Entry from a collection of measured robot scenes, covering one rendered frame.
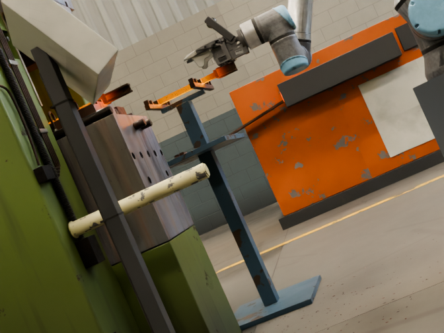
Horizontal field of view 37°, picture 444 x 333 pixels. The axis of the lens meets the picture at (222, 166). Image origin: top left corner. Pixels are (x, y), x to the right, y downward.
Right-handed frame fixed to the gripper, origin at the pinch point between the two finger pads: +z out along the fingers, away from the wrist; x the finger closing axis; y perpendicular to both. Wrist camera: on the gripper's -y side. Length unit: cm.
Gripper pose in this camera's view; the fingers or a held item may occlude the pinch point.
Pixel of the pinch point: (187, 57)
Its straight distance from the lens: 227.5
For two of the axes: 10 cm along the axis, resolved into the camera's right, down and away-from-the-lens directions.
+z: -9.0, 4.0, 1.8
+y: 4.0, 9.1, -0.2
